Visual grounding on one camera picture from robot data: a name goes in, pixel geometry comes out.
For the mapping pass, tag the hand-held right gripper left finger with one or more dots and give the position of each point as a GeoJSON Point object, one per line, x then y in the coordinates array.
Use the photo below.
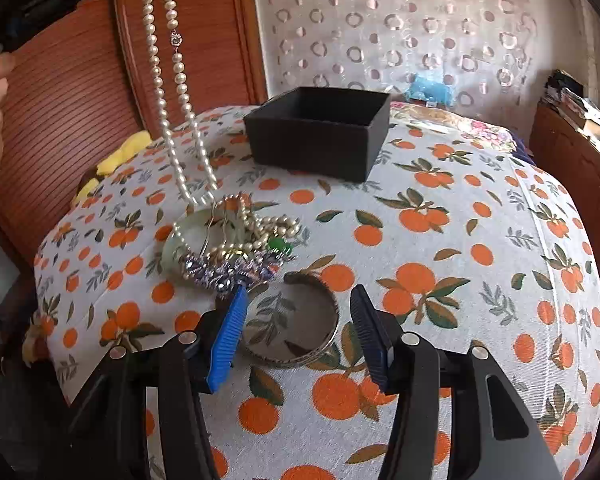
{"type": "Point", "coordinates": [227, 342]}

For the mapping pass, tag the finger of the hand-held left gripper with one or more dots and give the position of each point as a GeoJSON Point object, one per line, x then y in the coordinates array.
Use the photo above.
{"type": "Point", "coordinates": [45, 17]}

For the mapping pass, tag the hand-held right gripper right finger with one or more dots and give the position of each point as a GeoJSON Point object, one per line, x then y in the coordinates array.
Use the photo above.
{"type": "Point", "coordinates": [371, 340]}

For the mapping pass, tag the silver metal bangle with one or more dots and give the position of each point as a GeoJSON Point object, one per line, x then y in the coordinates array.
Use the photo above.
{"type": "Point", "coordinates": [300, 360]}

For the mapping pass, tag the pale green jade bangle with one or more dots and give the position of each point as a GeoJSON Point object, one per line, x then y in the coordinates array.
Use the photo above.
{"type": "Point", "coordinates": [170, 247]}

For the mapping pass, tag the black box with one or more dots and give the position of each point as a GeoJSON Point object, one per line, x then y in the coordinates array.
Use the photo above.
{"type": "Point", "coordinates": [310, 140]}

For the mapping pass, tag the orange fruit print cloth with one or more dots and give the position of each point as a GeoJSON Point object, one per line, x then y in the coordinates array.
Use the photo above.
{"type": "Point", "coordinates": [455, 310]}

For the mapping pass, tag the green gem pendant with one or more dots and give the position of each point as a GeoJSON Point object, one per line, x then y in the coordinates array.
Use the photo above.
{"type": "Point", "coordinates": [280, 246]}

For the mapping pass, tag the yellow plush toy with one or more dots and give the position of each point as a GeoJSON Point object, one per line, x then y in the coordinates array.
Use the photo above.
{"type": "Point", "coordinates": [125, 152]}

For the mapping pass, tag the floral blanket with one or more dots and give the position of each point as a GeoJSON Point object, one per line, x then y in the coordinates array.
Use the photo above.
{"type": "Point", "coordinates": [460, 127]}

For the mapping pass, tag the dark blue bedsheet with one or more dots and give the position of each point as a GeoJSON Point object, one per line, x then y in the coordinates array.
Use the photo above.
{"type": "Point", "coordinates": [522, 147]}

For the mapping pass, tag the blue plastic bag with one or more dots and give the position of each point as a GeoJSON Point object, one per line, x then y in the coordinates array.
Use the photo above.
{"type": "Point", "coordinates": [430, 90]}

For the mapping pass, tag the wooden side cabinet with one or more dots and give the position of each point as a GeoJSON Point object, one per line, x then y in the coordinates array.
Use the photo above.
{"type": "Point", "coordinates": [572, 165]}

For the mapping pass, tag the circle pattern sheer curtain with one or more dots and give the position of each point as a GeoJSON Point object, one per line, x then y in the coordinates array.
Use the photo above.
{"type": "Point", "coordinates": [380, 20]}

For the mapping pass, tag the pile of clothes and books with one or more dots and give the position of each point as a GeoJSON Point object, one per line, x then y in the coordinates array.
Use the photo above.
{"type": "Point", "coordinates": [575, 105]}

